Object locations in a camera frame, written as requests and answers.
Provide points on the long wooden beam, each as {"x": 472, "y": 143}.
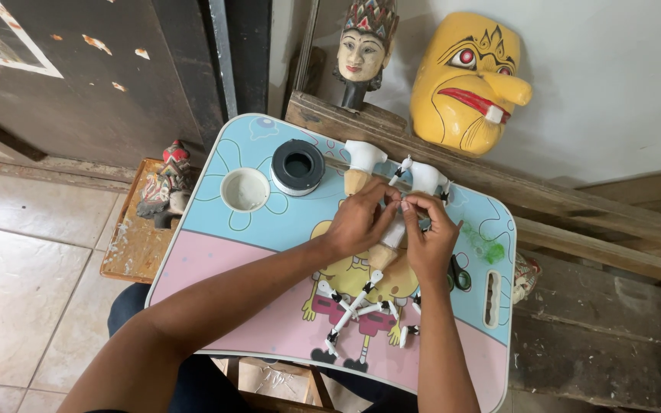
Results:
{"x": 537, "y": 195}

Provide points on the green thread tangle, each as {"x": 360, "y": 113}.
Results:
{"x": 488, "y": 249}

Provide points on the dark brown wooden door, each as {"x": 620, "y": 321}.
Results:
{"x": 106, "y": 74}

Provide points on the person's dark blue trousers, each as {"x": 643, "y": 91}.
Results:
{"x": 193, "y": 384}

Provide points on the red painted puppet head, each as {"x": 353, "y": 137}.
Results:
{"x": 167, "y": 183}

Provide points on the white puppet torso wooden tip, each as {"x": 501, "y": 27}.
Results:
{"x": 362, "y": 160}
{"x": 391, "y": 238}

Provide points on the person's right hand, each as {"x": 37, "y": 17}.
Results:
{"x": 434, "y": 241}

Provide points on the person's left hand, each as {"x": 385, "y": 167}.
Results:
{"x": 356, "y": 221}

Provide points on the black and white thread spool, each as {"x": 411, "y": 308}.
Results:
{"x": 298, "y": 166}

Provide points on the wooden stool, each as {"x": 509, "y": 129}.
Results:
{"x": 276, "y": 381}

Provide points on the blue pink cartoon lap table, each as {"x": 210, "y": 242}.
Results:
{"x": 238, "y": 229}

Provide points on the crowned puppet head on stand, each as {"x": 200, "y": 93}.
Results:
{"x": 364, "y": 51}

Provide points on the weathered wooden plank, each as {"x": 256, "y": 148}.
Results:
{"x": 600, "y": 338}

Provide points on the paint-stained wooden board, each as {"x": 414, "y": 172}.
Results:
{"x": 132, "y": 246}

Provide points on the yellow wooden mask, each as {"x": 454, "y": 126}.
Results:
{"x": 465, "y": 80}

